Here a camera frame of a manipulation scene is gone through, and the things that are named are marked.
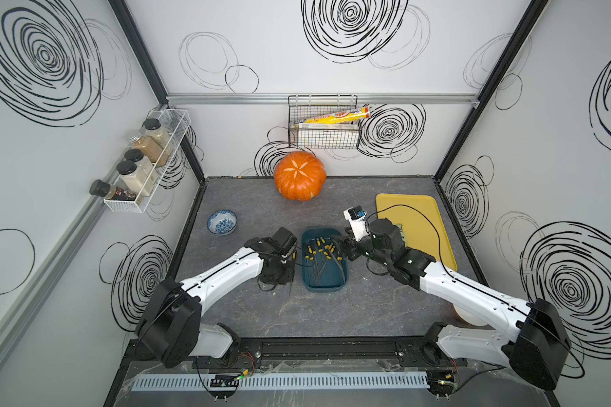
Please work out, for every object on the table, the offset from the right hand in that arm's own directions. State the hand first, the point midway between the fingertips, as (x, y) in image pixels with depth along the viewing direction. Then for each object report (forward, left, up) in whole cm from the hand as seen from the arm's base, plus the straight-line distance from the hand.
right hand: (339, 234), depth 76 cm
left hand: (-8, +16, -15) cm, 23 cm away
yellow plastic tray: (0, -21, +10) cm, 23 cm away
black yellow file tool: (-9, +16, -20) cm, 27 cm away
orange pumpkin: (+32, +14, -7) cm, 36 cm away
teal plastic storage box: (0, +4, -19) cm, 20 cm away
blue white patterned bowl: (+16, +45, -18) cm, 52 cm away
